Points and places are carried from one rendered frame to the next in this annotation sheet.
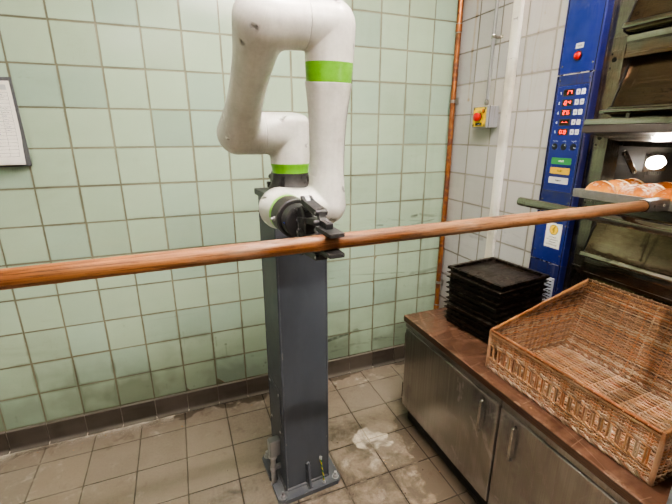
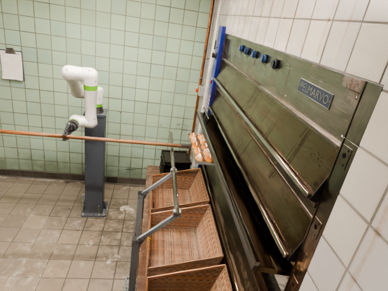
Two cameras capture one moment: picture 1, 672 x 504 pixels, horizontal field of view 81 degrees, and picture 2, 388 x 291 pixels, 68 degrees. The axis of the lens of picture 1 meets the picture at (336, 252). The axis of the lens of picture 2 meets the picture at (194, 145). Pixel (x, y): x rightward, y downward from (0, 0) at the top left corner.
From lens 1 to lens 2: 194 cm
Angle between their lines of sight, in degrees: 13
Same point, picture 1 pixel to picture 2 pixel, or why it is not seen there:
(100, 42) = (51, 41)
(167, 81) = (74, 56)
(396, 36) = (174, 47)
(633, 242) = not seen: hidden behind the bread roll
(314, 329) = (98, 160)
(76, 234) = (36, 106)
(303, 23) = (78, 76)
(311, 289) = (97, 146)
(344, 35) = (90, 79)
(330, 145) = (88, 107)
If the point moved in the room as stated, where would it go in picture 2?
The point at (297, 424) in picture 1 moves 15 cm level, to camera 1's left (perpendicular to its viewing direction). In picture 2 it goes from (90, 191) to (78, 187)
